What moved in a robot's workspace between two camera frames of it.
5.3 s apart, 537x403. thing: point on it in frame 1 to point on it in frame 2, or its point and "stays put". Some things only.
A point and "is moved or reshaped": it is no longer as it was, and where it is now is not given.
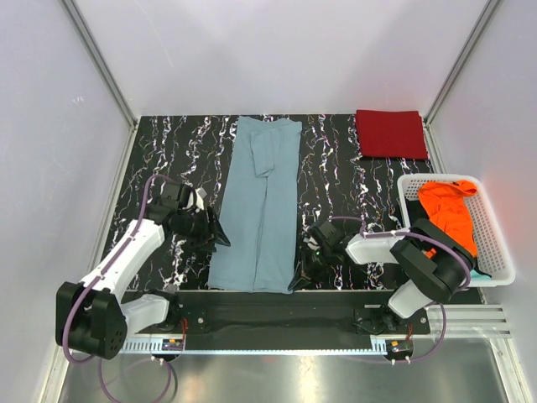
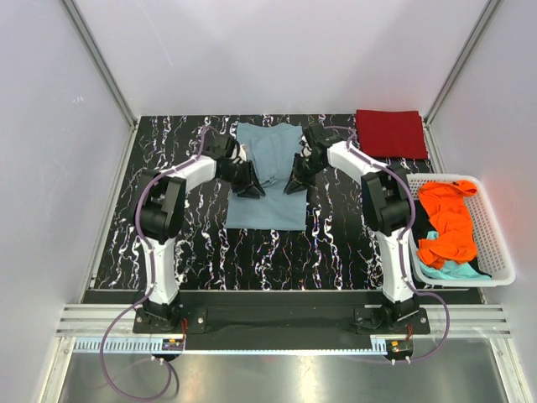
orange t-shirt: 445,204 stays put
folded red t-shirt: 395,134 stays put
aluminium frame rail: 468,321 stays put
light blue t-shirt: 259,208 is moved or reshaped
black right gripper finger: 300,279 to 293,184
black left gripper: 211,232 to 249,178
